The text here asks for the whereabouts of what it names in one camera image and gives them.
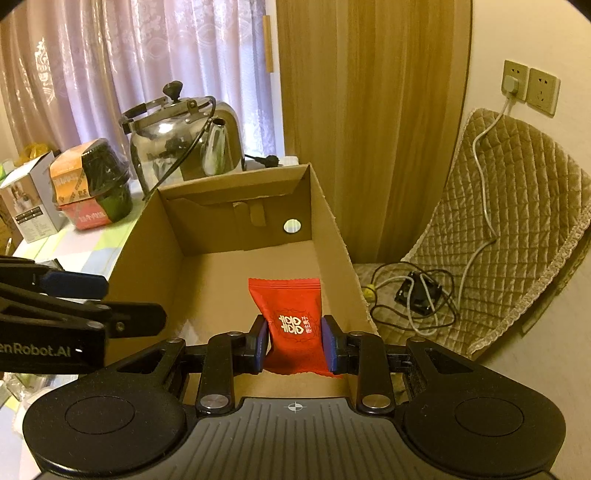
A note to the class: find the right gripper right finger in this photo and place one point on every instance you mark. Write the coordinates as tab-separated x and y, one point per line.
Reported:
363	355

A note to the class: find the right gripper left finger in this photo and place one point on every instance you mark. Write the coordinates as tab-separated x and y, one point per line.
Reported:
258	343

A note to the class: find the red snack packet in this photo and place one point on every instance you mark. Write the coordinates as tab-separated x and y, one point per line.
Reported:
293	311

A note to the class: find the checkered tablecloth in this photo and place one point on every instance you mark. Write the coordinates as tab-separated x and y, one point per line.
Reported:
93	251

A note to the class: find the cardboard box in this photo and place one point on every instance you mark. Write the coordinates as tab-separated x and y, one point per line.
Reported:
196	245

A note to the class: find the white product box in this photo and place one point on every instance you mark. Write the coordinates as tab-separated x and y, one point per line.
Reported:
28	194

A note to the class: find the black orange food bowl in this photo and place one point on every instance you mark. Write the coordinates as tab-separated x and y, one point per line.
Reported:
90	185

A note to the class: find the yellow gift bow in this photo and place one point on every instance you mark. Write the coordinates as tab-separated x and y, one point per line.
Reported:
32	151

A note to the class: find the quilted chair cover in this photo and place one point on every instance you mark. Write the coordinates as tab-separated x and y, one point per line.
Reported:
510	225

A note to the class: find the stainless steel kettle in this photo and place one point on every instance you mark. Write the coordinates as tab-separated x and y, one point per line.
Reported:
173	139

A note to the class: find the purple lace curtain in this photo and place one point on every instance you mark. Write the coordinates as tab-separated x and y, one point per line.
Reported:
70	68

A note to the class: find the brown curtain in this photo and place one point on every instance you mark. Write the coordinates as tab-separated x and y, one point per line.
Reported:
372	94

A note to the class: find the black device with cables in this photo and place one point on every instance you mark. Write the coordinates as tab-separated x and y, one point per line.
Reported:
408	298

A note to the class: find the wall socket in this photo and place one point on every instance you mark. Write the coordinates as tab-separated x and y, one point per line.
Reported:
543	91
515	80

